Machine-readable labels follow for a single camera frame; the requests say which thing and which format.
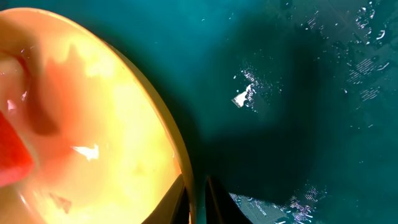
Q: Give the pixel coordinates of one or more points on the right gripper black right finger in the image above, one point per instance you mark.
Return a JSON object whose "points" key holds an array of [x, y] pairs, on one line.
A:
{"points": [[220, 207]]}

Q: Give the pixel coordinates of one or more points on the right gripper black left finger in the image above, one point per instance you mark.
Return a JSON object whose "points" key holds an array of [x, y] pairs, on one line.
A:
{"points": [[173, 208]]}

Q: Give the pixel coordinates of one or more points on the green and pink sponge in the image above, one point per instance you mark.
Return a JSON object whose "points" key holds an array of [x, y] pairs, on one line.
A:
{"points": [[16, 160]]}

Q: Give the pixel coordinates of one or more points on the blue plastic tray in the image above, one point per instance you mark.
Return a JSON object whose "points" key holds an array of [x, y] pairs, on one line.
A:
{"points": [[291, 104]]}

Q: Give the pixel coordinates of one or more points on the yellow-green plate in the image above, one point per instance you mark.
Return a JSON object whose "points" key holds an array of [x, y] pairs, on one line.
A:
{"points": [[105, 147]]}

